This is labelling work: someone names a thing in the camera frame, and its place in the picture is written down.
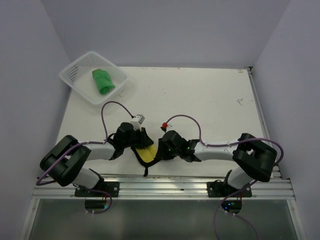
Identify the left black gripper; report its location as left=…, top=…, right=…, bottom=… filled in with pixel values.
left=122, top=126, right=154, bottom=149

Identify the yellow microfiber towel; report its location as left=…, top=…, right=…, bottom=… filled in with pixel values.
left=131, top=144, right=160, bottom=177

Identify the green microfiber towel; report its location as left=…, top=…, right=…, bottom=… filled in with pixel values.
left=92, top=69, right=116, bottom=95

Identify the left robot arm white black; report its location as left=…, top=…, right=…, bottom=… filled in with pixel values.
left=39, top=122, right=157, bottom=197

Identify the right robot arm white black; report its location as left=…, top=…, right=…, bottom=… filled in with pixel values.
left=156, top=130, right=277, bottom=197

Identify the white plastic basket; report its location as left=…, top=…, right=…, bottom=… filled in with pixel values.
left=59, top=51, right=130, bottom=105

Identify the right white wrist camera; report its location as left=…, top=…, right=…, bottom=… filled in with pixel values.
left=160, top=122, right=173, bottom=133

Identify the aluminium mounting rail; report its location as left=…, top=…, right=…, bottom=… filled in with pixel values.
left=32, top=175, right=295, bottom=200

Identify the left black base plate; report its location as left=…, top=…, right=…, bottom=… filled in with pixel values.
left=74, top=181, right=120, bottom=198

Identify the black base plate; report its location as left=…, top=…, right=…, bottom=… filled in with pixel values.
left=74, top=181, right=120, bottom=198
left=206, top=180, right=253, bottom=198

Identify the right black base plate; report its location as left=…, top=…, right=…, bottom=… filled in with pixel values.
left=206, top=180, right=253, bottom=198

